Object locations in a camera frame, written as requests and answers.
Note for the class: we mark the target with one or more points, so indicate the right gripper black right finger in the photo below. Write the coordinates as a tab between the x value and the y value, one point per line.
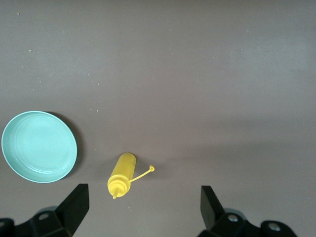
212	214

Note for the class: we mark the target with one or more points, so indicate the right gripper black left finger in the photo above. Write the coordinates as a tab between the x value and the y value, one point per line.
71	212

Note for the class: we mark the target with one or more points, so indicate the yellow mustard squeeze bottle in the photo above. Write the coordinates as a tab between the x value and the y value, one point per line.
123	170

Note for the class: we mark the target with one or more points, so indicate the mint green plate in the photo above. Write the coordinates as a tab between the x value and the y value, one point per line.
37	148

